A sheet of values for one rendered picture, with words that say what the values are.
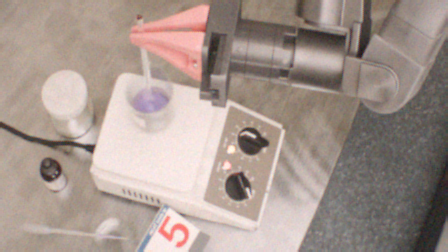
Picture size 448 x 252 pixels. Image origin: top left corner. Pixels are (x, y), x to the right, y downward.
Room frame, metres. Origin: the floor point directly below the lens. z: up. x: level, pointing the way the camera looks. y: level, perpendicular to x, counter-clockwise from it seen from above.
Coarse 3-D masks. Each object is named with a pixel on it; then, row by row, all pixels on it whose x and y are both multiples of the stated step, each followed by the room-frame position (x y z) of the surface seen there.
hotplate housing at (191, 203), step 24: (216, 120) 0.39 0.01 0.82; (264, 120) 0.40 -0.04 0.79; (216, 144) 0.37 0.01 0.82; (96, 168) 0.33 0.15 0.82; (120, 192) 0.32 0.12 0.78; (144, 192) 0.31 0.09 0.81; (168, 192) 0.31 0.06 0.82; (192, 192) 0.31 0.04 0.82; (216, 216) 0.29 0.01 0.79; (240, 216) 0.29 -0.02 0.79
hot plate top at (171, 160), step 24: (120, 96) 0.41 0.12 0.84; (192, 96) 0.41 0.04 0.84; (120, 120) 0.38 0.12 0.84; (192, 120) 0.39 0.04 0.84; (96, 144) 0.36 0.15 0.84; (120, 144) 0.36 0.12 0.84; (144, 144) 0.36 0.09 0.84; (168, 144) 0.36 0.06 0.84; (192, 144) 0.36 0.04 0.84; (120, 168) 0.33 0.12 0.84; (144, 168) 0.33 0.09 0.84; (168, 168) 0.33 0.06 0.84; (192, 168) 0.33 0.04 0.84
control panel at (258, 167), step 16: (240, 112) 0.41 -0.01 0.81; (224, 128) 0.38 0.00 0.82; (240, 128) 0.39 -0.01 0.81; (256, 128) 0.39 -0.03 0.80; (272, 128) 0.40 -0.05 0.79; (224, 144) 0.37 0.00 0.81; (272, 144) 0.38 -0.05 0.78; (224, 160) 0.35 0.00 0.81; (240, 160) 0.35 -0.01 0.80; (256, 160) 0.36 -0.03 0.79; (272, 160) 0.36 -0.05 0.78; (224, 176) 0.33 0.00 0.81; (256, 176) 0.34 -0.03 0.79; (208, 192) 0.31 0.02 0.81; (224, 192) 0.31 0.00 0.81; (256, 192) 0.32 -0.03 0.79; (224, 208) 0.30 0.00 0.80; (240, 208) 0.30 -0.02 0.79; (256, 208) 0.30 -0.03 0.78
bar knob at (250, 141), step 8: (248, 128) 0.39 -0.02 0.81; (240, 136) 0.38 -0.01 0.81; (248, 136) 0.37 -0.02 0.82; (256, 136) 0.38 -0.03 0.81; (240, 144) 0.37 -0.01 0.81; (248, 144) 0.37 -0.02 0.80; (256, 144) 0.37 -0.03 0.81; (264, 144) 0.37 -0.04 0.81; (248, 152) 0.36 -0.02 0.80; (256, 152) 0.36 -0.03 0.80
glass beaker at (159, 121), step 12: (156, 72) 0.42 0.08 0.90; (132, 84) 0.40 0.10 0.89; (144, 84) 0.41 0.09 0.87; (156, 84) 0.42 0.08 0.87; (168, 84) 0.41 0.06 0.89; (132, 96) 0.40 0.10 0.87; (132, 108) 0.37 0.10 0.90; (168, 108) 0.38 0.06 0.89; (132, 120) 0.38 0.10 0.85; (144, 120) 0.37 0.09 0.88; (156, 120) 0.37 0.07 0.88; (168, 120) 0.38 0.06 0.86; (144, 132) 0.37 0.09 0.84; (156, 132) 0.37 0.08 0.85
